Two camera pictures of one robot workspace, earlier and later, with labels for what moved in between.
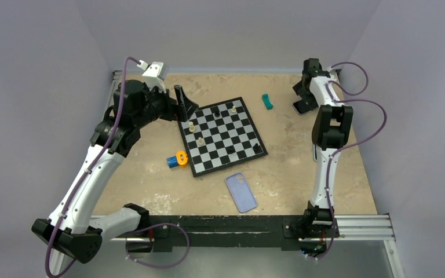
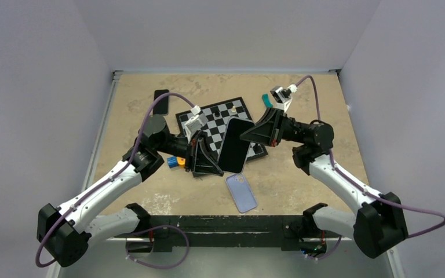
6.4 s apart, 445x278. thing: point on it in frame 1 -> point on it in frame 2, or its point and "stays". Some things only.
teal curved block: x=268 y=105 stays
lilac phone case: x=240 y=192 stays
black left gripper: x=185 y=106 -> x=204 y=163
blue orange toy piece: x=180 y=159 stays
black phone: x=302 y=108 -> x=234 y=149
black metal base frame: x=161 y=233 stays
